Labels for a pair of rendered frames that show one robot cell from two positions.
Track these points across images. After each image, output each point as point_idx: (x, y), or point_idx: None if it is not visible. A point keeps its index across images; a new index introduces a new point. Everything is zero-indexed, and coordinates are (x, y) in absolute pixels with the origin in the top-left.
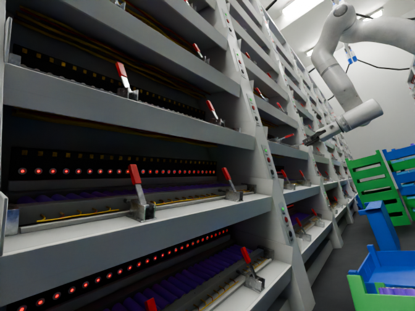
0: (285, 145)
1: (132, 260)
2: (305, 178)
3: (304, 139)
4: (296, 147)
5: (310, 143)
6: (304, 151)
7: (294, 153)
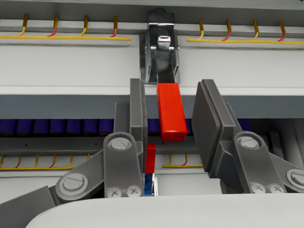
0: (62, 10)
1: None
2: (287, 144)
3: (130, 91)
4: (146, 62)
5: (200, 148)
6: (275, 96)
7: (35, 110)
